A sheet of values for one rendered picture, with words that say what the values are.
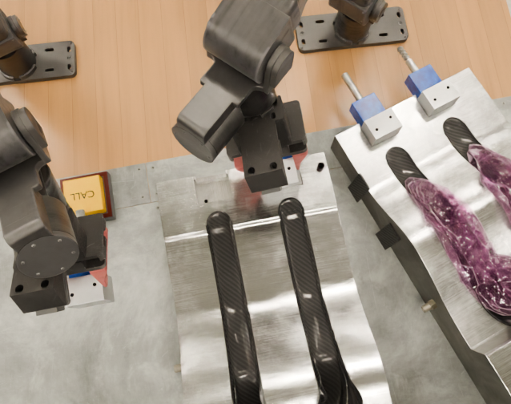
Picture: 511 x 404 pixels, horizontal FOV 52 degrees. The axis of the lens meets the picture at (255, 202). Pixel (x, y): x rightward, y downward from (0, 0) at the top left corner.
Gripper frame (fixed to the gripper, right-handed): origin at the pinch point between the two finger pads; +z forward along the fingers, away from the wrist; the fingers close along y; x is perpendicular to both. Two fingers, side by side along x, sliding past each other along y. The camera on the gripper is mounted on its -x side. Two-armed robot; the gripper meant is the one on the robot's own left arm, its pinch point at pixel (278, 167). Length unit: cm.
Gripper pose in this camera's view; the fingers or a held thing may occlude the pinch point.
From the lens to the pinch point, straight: 73.7
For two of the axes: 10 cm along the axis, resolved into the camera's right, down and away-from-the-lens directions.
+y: 9.6, -2.1, -1.6
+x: -1.0, -8.4, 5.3
